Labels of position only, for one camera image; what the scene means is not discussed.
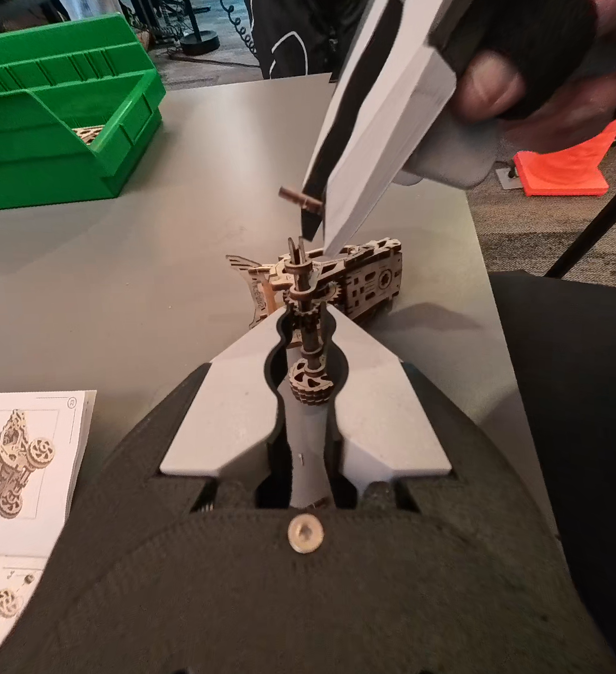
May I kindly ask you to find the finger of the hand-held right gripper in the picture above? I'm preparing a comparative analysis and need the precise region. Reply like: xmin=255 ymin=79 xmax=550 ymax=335
xmin=322 ymin=0 xmax=460 ymax=256
xmin=301 ymin=0 xmax=410 ymax=240

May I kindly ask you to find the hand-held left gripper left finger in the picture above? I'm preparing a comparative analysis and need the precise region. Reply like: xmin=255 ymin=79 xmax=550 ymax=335
xmin=160 ymin=307 xmax=291 ymax=508

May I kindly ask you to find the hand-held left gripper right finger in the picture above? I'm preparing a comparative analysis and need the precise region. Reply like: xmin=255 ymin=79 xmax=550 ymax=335
xmin=323 ymin=304 xmax=453 ymax=508

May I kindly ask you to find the thick wooden wheel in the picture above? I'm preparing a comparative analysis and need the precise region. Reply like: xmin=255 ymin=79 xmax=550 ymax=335
xmin=288 ymin=358 xmax=336 ymax=405

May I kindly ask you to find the short wooden rod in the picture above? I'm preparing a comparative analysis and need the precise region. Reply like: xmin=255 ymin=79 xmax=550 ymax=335
xmin=279 ymin=187 xmax=324 ymax=212

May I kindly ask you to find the wooden buggy model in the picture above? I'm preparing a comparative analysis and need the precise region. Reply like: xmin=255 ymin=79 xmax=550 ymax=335
xmin=226 ymin=237 xmax=403 ymax=369

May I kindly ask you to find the person's right hand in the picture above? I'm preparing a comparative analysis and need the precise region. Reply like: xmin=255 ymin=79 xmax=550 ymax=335
xmin=453 ymin=0 xmax=616 ymax=154

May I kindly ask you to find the black round-base pole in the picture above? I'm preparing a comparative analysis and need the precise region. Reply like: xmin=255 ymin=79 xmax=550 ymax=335
xmin=179 ymin=0 xmax=220 ymax=53

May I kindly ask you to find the orange traffic cone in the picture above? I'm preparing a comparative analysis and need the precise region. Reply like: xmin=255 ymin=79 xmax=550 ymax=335
xmin=513 ymin=113 xmax=616 ymax=197

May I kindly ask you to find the person's black clothing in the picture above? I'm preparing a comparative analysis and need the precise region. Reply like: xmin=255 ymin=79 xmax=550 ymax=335
xmin=489 ymin=271 xmax=616 ymax=674

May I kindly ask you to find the instruction booklet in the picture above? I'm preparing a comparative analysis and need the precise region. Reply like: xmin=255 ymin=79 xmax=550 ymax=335
xmin=0 ymin=391 xmax=97 ymax=669

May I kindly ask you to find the green plastic bin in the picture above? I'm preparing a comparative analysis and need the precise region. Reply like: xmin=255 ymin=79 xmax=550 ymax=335
xmin=0 ymin=13 xmax=167 ymax=213

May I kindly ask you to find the black coiled cable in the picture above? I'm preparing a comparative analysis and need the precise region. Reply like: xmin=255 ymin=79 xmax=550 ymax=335
xmin=221 ymin=0 xmax=259 ymax=56

